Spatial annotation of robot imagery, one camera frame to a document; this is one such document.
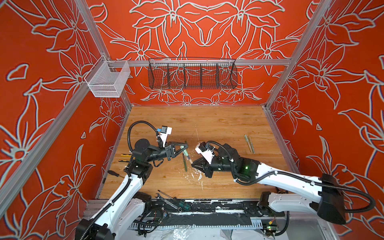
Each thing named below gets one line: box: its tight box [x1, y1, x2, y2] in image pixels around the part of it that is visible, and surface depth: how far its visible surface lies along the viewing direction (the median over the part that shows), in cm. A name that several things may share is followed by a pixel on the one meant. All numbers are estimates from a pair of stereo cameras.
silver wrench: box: [155, 193, 183, 213], surface depth 76 cm
